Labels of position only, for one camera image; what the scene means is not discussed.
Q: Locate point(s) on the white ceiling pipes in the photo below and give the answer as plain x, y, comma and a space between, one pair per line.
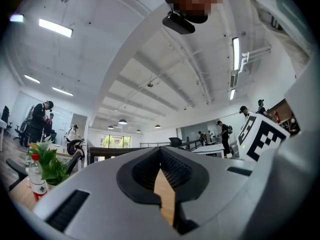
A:
246, 57

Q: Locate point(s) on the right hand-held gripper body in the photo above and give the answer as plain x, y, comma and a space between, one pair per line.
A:
262, 139

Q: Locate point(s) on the small black ceiling device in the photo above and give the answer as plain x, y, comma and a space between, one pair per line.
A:
150, 85

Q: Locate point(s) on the ceiling air conditioner unit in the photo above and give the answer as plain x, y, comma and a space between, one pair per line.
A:
233, 78

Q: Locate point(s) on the white desk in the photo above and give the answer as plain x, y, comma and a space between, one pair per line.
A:
211, 149

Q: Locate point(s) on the black metal railing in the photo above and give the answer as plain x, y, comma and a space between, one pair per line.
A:
153, 143

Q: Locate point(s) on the plastic bottle red cap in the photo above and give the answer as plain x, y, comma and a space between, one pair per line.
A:
37, 181

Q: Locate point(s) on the long ceiling light panel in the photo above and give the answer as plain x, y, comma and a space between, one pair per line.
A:
232, 94
16, 17
62, 91
55, 27
32, 79
235, 54

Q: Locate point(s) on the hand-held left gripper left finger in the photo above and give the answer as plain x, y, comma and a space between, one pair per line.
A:
100, 196

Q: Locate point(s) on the person's beige t-shirt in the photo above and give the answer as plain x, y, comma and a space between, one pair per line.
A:
287, 34

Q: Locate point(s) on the black head camera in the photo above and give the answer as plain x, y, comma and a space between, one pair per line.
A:
178, 24

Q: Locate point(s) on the glass window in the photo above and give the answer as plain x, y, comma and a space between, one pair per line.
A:
115, 141

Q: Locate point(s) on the potted green plant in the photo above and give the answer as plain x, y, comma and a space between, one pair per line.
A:
50, 159

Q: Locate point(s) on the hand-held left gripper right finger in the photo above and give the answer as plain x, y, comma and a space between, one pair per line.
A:
220, 191

